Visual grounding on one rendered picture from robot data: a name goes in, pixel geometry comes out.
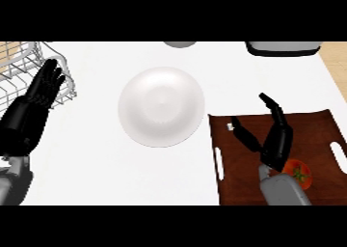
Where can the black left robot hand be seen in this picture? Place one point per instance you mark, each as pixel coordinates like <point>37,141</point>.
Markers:
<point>23,115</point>

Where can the grey round object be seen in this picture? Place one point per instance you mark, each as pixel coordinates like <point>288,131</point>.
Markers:
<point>178,44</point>

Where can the white oval plate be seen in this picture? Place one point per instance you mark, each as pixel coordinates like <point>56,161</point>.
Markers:
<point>161,107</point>

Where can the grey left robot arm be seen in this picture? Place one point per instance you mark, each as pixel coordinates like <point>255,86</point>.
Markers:
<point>7,183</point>

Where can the grey and black appliance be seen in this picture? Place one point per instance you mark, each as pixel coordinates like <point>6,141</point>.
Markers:
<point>282,48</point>

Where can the brown wooden tray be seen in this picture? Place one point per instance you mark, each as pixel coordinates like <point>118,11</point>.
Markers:
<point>238,180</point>

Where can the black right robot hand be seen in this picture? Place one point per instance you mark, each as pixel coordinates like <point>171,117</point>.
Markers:
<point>277,141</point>

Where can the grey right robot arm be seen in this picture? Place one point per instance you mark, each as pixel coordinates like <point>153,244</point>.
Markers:
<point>280,189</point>

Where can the red tomato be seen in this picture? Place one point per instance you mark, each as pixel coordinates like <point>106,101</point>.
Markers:
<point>301,175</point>

